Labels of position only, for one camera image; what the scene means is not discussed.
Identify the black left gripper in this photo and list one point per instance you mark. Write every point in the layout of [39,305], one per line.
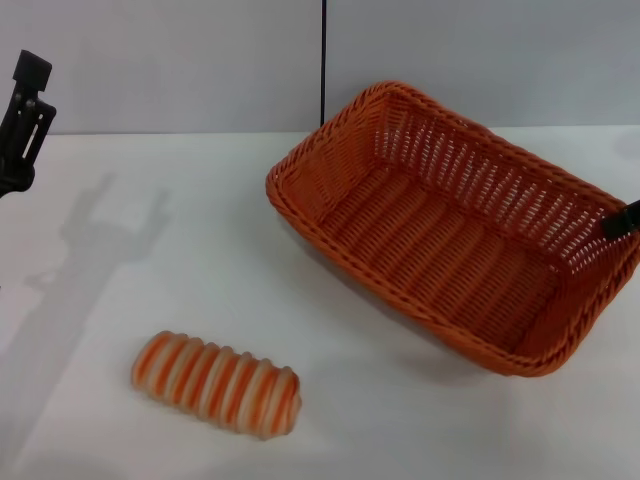
[15,182]

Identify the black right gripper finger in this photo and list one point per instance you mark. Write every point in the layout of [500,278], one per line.
[625,220]

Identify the orange woven rectangular basket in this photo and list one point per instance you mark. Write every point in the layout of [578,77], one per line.
[450,250]

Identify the orange white striped bread roll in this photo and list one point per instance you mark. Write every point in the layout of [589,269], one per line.
[215,382]

